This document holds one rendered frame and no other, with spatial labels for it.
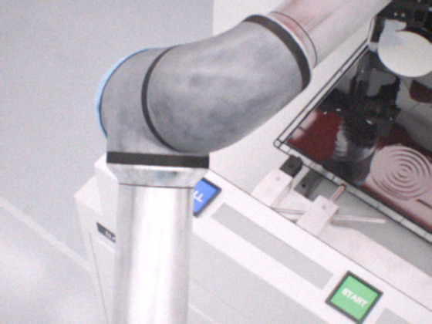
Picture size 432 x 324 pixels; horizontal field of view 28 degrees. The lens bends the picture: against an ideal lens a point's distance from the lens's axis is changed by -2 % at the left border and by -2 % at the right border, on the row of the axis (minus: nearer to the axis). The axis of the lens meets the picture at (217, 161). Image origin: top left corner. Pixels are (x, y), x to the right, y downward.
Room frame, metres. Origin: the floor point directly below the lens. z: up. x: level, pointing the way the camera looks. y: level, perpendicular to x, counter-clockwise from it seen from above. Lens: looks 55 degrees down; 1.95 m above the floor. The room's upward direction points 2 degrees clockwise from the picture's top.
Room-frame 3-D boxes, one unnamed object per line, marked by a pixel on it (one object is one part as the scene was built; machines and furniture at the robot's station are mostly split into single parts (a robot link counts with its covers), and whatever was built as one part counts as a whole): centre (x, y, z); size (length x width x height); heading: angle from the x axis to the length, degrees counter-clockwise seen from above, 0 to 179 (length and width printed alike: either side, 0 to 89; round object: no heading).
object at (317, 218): (0.64, -0.14, 0.89); 0.08 x 0.03 x 0.03; 145
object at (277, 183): (0.68, -0.07, 0.89); 0.08 x 0.03 x 0.03; 145
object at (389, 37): (0.96, -0.27, 0.95); 0.06 x 0.03 x 0.09; 84
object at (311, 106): (0.92, -0.19, 0.90); 0.37 x 0.01 x 0.01; 145
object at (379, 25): (0.96, -0.24, 0.99); 0.05 x 0.02 x 0.09; 174
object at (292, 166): (0.73, -0.11, 0.90); 0.04 x 0.02 x 0.03; 145
